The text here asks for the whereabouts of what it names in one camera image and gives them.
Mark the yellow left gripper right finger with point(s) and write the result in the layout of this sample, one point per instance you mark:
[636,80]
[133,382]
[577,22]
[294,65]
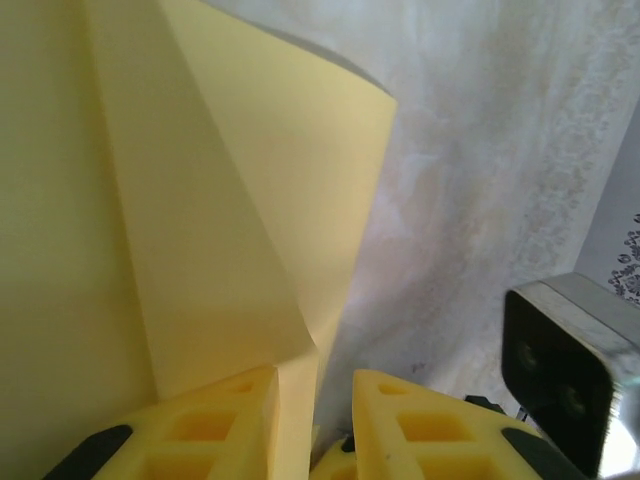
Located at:
[380,450]

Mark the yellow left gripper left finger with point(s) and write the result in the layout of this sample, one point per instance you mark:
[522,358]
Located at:
[200,450]

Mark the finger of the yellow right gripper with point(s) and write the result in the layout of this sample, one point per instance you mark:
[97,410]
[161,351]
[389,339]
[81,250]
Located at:
[335,462]

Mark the yellow square paper sheet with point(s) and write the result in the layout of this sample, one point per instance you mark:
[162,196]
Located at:
[175,200]

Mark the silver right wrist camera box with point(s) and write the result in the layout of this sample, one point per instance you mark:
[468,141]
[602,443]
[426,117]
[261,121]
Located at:
[550,360]

